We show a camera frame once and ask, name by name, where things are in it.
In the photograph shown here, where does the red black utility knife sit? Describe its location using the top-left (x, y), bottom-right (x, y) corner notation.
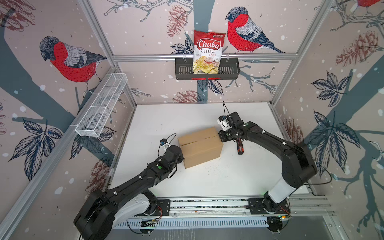
top-left (236, 138), bottom-right (244, 156)

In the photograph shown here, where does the brown cardboard express box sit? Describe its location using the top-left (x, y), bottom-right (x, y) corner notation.
top-left (178, 127), bottom-right (223, 169)

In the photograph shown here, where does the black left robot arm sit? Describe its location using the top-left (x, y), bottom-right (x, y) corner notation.
top-left (74, 145), bottom-right (184, 240)

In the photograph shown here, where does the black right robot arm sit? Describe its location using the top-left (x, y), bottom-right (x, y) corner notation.
top-left (218, 112), bottom-right (319, 215)

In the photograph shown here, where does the Chuba cassava chips bag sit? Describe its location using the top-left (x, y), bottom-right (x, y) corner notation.
top-left (193, 31), bottom-right (226, 74)

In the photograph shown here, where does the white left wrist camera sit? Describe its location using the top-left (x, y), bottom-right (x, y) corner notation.
top-left (160, 138), bottom-right (169, 149)

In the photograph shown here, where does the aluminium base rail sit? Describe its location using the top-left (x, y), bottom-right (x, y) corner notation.
top-left (114, 194), bottom-right (335, 234)

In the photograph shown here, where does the black wire wall basket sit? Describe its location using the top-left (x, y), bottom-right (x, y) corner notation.
top-left (175, 57), bottom-right (240, 81)

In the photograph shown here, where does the left arm base cable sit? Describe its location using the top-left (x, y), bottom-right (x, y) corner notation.
top-left (125, 206), bottom-right (164, 236)

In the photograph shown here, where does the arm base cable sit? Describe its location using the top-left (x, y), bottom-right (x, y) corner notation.
top-left (125, 206), bottom-right (164, 236)
top-left (244, 197), bottom-right (292, 234)

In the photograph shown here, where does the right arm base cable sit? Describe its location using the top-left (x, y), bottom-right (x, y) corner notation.
top-left (244, 197), bottom-right (292, 234)

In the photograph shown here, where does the white mesh wall shelf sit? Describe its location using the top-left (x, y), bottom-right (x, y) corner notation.
top-left (75, 73), bottom-right (128, 138)

